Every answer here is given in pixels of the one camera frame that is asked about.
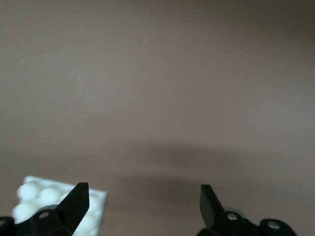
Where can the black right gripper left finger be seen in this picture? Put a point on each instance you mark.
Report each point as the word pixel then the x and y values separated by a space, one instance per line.
pixel 71 211

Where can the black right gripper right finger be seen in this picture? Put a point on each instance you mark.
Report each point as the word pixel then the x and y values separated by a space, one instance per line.
pixel 211 211

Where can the white studded base plate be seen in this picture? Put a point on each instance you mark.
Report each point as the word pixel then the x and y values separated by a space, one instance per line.
pixel 32 194

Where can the brown table cover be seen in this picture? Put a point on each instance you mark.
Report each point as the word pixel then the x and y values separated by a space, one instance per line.
pixel 147 73

